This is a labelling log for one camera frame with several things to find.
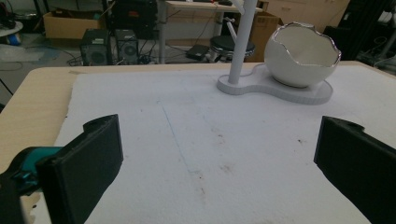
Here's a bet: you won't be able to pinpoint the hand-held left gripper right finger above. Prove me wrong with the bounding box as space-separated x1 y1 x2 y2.
313 115 396 224

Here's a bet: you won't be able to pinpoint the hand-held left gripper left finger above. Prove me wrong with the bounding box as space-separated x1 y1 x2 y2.
0 113 124 224

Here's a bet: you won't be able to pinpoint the white tree-shaped stand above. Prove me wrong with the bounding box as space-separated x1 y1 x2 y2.
216 0 333 105

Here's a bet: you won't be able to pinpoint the white eggshell-shaped bowl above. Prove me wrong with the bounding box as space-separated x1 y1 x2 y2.
263 21 342 89

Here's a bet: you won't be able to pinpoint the black computer tower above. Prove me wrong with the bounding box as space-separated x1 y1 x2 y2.
115 29 140 65
79 28 110 66

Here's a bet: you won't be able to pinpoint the white foam mat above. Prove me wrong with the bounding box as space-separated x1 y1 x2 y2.
31 64 396 224

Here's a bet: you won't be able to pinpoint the tall cardboard box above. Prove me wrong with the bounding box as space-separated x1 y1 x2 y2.
248 10 284 63

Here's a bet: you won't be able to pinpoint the black flat device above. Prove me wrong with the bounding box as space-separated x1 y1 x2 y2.
186 44 210 62

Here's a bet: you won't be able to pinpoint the black round stool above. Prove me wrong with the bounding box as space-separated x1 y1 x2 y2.
208 35 256 63

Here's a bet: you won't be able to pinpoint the white-legged desk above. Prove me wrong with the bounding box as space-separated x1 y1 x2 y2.
157 0 264 65

